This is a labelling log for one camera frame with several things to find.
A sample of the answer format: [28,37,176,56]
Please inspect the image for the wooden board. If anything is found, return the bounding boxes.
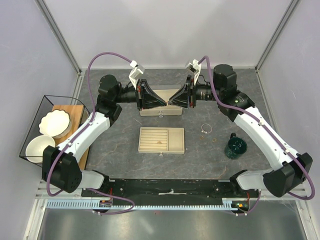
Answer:
[51,104,91,171]

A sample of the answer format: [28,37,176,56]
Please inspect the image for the beige ring slot tray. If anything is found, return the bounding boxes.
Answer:
[138,127,185,155]

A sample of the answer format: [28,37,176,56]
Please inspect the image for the beige open jewelry box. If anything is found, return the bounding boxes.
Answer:
[139,84,183,118]

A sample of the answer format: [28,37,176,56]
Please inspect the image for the black wire frame box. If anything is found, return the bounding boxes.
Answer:
[19,94,90,161]

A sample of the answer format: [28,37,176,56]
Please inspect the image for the white round bowl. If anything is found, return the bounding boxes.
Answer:
[25,135,56,164]

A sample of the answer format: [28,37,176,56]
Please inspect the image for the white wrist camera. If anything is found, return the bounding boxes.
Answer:
[128,60,145,89]
[185,59,202,85]

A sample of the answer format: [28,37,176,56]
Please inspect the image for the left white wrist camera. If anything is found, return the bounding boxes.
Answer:
[128,60,145,89]

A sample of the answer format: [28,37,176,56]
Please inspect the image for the white scalloped bowl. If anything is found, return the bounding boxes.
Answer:
[38,109,72,139]

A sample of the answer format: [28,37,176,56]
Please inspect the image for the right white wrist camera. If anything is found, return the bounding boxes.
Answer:
[185,59,202,85]

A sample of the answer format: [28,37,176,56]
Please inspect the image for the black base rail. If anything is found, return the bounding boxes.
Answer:
[97,178,259,199]

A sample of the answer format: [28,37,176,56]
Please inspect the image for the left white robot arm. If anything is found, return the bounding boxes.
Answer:
[42,74,167,197]

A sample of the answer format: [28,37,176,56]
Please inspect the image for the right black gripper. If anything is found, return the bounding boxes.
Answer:
[168,74,224,109]

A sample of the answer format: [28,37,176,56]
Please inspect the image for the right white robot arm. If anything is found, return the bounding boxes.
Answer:
[168,60,313,198]

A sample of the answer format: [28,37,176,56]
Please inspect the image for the dark green mug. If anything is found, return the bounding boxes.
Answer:
[224,132,248,160]

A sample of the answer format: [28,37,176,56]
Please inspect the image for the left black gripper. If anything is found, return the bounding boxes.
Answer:
[113,78,167,111]

